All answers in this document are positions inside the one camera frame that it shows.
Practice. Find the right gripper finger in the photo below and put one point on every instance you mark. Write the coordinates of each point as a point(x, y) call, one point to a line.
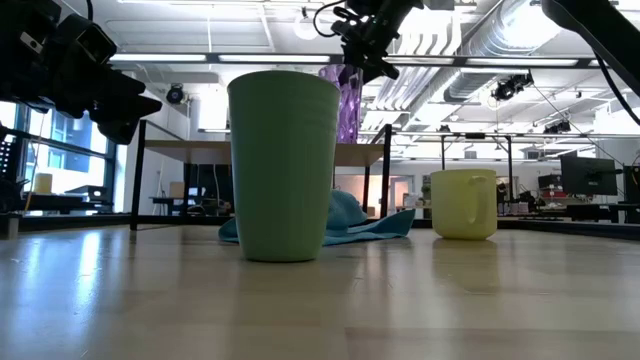
point(380, 67)
point(354, 56)

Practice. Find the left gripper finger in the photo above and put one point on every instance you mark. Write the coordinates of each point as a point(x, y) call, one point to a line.
point(120, 97)
point(120, 130)

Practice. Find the purple faceted plastic tumbler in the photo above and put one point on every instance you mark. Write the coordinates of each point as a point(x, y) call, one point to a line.
point(347, 105)

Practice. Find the green plastic cup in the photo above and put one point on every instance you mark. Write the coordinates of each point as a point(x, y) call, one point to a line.
point(282, 165)

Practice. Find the yellow mug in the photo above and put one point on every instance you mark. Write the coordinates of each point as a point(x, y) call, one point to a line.
point(460, 205)

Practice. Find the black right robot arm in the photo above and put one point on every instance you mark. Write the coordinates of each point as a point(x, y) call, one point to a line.
point(600, 30)

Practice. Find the overhead light bar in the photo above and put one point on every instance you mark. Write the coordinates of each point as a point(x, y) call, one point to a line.
point(337, 59)

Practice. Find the tan cardboard box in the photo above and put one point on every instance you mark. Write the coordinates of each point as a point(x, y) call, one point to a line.
point(176, 190)

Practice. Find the yellow cup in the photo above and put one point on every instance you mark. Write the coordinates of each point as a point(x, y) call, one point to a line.
point(43, 183)

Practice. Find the black office desk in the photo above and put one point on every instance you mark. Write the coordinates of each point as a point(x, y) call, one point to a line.
point(50, 202)
point(590, 210)

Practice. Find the black perforated crate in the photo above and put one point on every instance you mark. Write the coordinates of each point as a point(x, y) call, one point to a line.
point(5, 157)

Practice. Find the teal cloth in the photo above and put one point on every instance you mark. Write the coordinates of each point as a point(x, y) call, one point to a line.
point(350, 210)

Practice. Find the black computer monitor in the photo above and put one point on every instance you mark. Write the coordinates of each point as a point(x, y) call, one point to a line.
point(632, 185)
point(587, 175)

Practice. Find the round black camera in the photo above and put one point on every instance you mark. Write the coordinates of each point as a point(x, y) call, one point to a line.
point(175, 94)

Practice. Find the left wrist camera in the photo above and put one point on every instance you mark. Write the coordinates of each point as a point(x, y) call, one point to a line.
point(90, 45)

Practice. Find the wooden shelf with black frame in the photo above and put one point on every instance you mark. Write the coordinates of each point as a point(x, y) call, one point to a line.
point(200, 152)

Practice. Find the silver ventilation duct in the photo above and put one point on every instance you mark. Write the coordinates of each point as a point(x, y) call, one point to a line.
point(500, 30)

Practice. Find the black ceiling-mounted camera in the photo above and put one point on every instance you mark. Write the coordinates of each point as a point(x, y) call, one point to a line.
point(505, 90)

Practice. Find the black aluminium rig frame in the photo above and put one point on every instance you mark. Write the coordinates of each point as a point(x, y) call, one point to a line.
point(575, 227)

